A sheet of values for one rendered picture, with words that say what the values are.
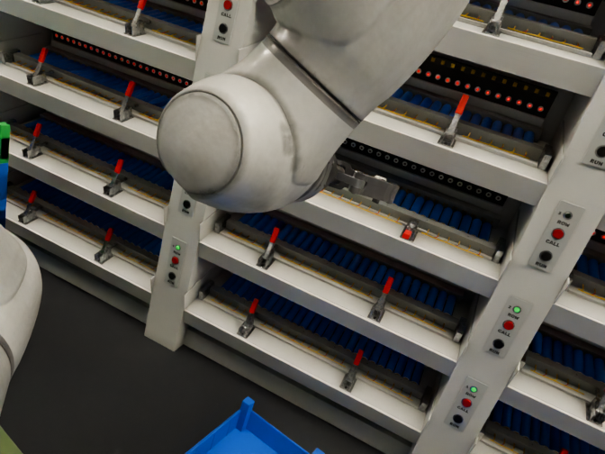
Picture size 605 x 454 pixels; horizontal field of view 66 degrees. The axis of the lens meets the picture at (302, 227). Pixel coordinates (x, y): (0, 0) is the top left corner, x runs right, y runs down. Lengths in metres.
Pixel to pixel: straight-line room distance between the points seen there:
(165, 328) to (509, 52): 0.96
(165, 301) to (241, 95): 0.93
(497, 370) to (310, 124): 0.74
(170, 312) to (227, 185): 0.91
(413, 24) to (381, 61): 0.03
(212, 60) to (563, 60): 0.63
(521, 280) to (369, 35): 0.65
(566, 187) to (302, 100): 0.61
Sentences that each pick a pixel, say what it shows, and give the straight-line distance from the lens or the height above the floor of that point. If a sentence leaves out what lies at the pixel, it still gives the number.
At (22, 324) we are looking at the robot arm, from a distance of 0.66.
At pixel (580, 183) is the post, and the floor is 0.71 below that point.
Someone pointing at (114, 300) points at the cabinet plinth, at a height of 0.02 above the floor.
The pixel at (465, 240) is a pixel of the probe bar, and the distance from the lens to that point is 0.94.
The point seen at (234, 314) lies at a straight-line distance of 1.17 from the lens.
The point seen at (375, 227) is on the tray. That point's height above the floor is 0.51.
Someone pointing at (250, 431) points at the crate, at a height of 0.01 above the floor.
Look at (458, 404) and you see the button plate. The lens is 1.04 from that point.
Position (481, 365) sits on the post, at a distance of 0.99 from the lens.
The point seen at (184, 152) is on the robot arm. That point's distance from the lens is 0.33.
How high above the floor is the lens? 0.80
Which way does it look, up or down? 21 degrees down
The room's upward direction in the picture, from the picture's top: 17 degrees clockwise
